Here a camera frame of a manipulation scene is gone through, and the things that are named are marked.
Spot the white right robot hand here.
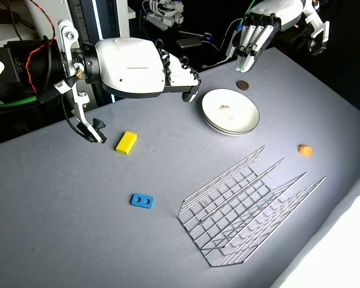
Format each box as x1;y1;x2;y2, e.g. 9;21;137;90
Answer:
94;37;202;103

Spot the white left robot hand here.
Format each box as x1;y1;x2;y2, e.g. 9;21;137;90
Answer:
234;0;307;73

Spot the white plate with fingerprint smudge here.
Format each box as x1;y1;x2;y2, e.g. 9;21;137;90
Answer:
201;88;260;134

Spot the white plate with dark rim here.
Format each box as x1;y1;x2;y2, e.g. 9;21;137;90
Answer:
201;115;254;137

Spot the white power strip with plugs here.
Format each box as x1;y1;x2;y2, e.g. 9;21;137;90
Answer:
142;0;185;30

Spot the black flat device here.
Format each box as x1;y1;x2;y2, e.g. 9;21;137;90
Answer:
176;37;203;49

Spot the yellow rectangular block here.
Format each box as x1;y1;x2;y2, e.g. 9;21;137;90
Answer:
115;131;138;156

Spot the white robot column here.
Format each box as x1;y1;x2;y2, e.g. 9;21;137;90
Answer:
25;0;136;113

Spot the orange swirl cookie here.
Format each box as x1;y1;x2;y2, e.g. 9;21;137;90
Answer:
298;144;314;158

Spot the blue block with two holes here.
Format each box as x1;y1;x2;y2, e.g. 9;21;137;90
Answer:
130;193;155;209

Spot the green cable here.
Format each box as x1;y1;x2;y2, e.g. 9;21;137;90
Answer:
242;0;259;22

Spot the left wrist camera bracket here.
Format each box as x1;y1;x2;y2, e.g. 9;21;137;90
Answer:
305;13;331;57

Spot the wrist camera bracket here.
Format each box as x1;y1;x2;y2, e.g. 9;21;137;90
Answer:
57;19;108;144
305;13;331;57

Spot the grey cable adapter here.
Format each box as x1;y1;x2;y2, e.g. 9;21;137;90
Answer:
226;17;244;58

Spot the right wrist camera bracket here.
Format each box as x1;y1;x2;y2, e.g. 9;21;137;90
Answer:
57;19;108;144

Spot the silver wire dish rack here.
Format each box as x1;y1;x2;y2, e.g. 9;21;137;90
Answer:
176;146;327;268

